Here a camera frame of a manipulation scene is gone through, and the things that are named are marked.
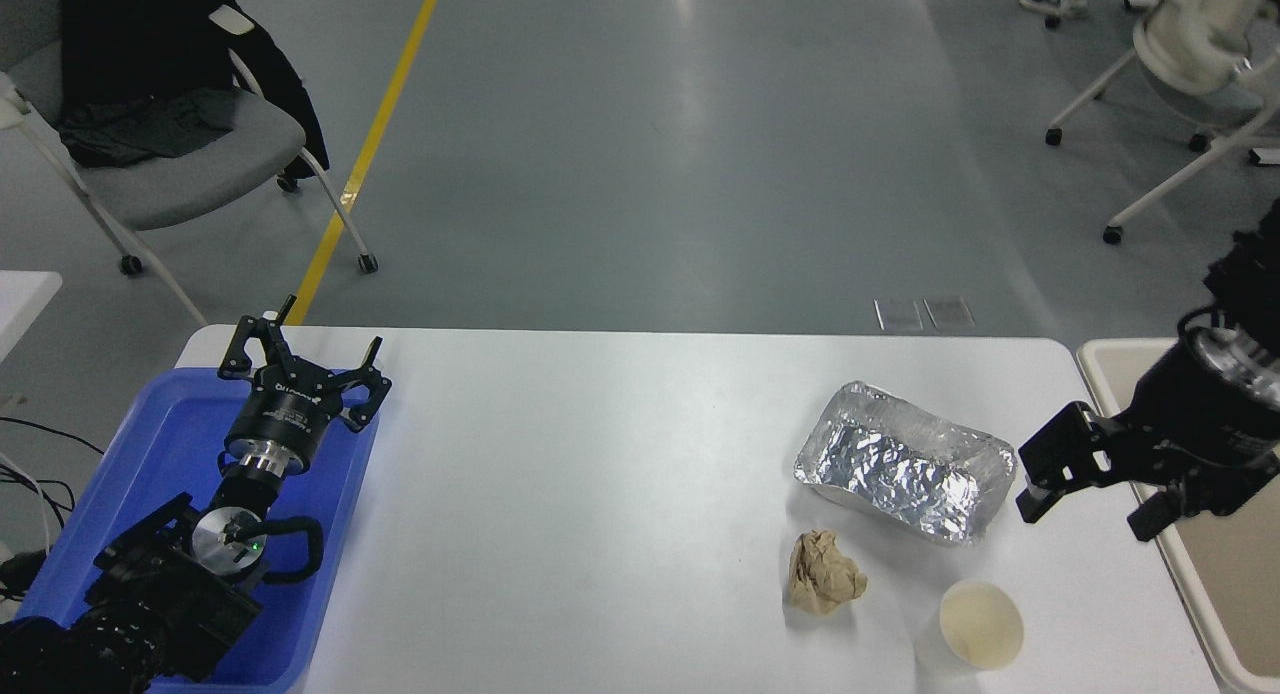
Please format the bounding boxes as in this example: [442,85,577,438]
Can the white paper cup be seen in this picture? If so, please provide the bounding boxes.
[915,579,1026,672]

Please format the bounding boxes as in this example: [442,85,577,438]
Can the blue plastic tray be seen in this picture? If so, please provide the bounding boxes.
[15,368,381,693]

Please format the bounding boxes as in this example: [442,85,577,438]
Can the crumpled tan paper ball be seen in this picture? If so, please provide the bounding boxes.
[787,531,869,616]

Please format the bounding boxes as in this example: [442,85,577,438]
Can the white side table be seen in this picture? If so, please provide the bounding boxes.
[0,271,63,363]

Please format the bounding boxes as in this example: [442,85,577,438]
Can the white office chair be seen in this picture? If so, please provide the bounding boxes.
[1045,0,1280,243]

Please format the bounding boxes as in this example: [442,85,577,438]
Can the large pale bin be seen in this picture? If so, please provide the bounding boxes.
[1077,337,1280,694]

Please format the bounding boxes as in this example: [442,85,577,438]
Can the black jacket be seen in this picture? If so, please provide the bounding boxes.
[60,0,329,180]

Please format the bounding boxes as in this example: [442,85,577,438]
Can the black cables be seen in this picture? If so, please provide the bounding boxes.
[0,414,106,605]

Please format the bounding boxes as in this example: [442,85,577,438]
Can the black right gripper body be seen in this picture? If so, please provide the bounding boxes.
[1105,339,1280,517]

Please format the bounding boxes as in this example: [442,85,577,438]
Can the silver foil tray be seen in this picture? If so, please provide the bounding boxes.
[794,381,1018,547]

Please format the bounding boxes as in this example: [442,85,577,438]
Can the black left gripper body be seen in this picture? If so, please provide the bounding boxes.
[225,369,341,463]

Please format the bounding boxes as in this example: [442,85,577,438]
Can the dark grey folded garment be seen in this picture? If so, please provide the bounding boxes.
[58,86,241,167]

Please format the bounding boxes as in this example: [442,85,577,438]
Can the grey chair with white frame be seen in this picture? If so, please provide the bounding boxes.
[0,0,379,325]

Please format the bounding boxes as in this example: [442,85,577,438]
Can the white chair legs with castor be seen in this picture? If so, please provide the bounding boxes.
[1045,0,1166,30]

